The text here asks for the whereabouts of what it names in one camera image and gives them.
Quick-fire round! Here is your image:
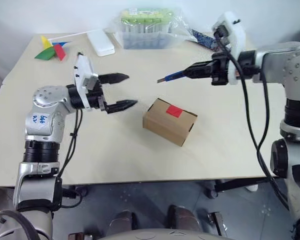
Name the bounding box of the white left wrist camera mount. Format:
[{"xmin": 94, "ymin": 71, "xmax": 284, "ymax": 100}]
[{"xmin": 73, "ymin": 52, "xmax": 100, "ymax": 111}]

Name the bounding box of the blue box cutter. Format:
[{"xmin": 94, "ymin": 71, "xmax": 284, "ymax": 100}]
[{"xmin": 156, "ymin": 70, "xmax": 191, "ymax": 84}]

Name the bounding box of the grey curved robot torso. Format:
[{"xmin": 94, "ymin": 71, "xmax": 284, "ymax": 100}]
[{"xmin": 97, "ymin": 227, "xmax": 231, "ymax": 240}]

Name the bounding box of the clear plastic bag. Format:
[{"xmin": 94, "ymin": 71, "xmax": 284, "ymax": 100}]
[{"xmin": 103, "ymin": 8, "xmax": 216, "ymax": 51}]

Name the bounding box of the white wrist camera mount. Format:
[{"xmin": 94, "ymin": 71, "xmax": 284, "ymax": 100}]
[
  {"xmin": 73, "ymin": 52, "xmax": 100, "ymax": 111},
  {"xmin": 213, "ymin": 11, "xmax": 247, "ymax": 86}
]

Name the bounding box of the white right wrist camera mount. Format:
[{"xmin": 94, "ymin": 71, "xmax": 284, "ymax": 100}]
[{"xmin": 213, "ymin": 11, "xmax": 247, "ymax": 86}]

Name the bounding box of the green-topped tube rack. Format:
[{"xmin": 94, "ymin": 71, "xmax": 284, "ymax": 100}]
[{"xmin": 119, "ymin": 8, "xmax": 175, "ymax": 50}]

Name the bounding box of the brown cardboard box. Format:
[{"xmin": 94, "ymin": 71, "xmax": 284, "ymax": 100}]
[{"xmin": 142, "ymin": 97, "xmax": 199, "ymax": 148}]

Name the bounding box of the dark brown rounded shape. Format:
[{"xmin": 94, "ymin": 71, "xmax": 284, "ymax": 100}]
[{"xmin": 166, "ymin": 204, "xmax": 200, "ymax": 232}]

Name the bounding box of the red tape seal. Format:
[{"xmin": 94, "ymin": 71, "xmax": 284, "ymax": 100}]
[{"xmin": 165, "ymin": 105, "xmax": 183, "ymax": 118}]

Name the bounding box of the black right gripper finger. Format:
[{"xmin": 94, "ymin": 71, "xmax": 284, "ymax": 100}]
[
  {"xmin": 188, "ymin": 61, "xmax": 213, "ymax": 71},
  {"xmin": 182, "ymin": 68, "xmax": 213, "ymax": 79}
]

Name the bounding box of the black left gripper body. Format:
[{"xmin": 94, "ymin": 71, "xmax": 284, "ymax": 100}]
[{"xmin": 86, "ymin": 79, "xmax": 110, "ymax": 115}]

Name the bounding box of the white rectangular case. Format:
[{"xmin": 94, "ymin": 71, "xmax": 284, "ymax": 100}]
[{"xmin": 86, "ymin": 29, "xmax": 116, "ymax": 58}]

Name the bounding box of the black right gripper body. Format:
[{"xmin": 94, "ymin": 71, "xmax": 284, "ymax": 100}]
[{"xmin": 209, "ymin": 53, "xmax": 232, "ymax": 86}]

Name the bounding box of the colourful paper pinwheel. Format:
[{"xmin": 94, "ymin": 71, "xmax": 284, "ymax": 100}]
[{"xmin": 34, "ymin": 31, "xmax": 91, "ymax": 62}]

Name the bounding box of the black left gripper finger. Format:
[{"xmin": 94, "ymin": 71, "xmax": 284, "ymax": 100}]
[
  {"xmin": 98, "ymin": 72, "xmax": 130, "ymax": 85},
  {"xmin": 106, "ymin": 99, "xmax": 138, "ymax": 115}
]

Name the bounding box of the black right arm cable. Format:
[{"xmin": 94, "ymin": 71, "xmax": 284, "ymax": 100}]
[{"xmin": 214, "ymin": 29, "xmax": 291, "ymax": 211}]

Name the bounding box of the black table leg bar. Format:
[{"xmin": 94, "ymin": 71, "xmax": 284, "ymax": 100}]
[
  {"xmin": 61, "ymin": 188, "xmax": 77, "ymax": 200},
  {"xmin": 213, "ymin": 176, "xmax": 270, "ymax": 194}
]

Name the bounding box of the black metal foot plate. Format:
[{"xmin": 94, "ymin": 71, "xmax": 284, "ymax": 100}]
[{"xmin": 207, "ymin": 211, "xmax": 228, "ymax": 237}]

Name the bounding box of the black table caster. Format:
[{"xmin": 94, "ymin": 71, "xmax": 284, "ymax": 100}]
[
  {"xmin": 74, "ymin": 185, "xmax": 89, "ymax": 198},
  {"xmin": 206, "ymin": 188, "xmax": 220, "ymax": 200}
]

